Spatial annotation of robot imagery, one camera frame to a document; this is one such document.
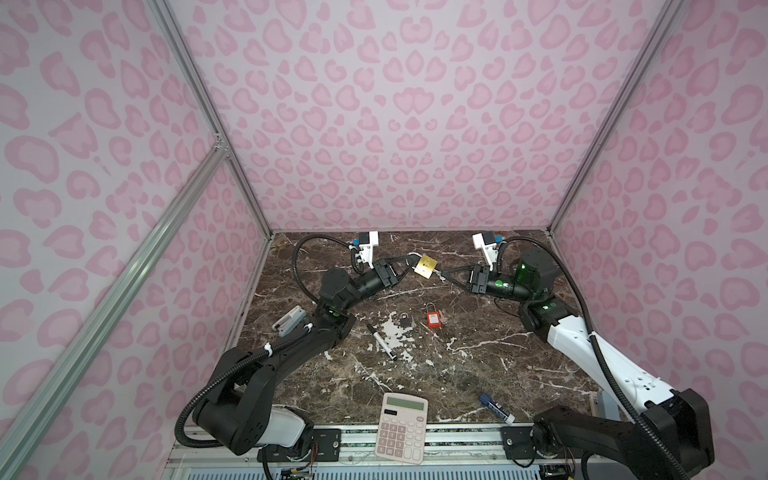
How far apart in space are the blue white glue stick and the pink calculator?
6.4 inches

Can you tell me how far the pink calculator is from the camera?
2.39 feet

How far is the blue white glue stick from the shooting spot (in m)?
0.77

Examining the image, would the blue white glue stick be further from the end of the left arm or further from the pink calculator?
the end of the left arm
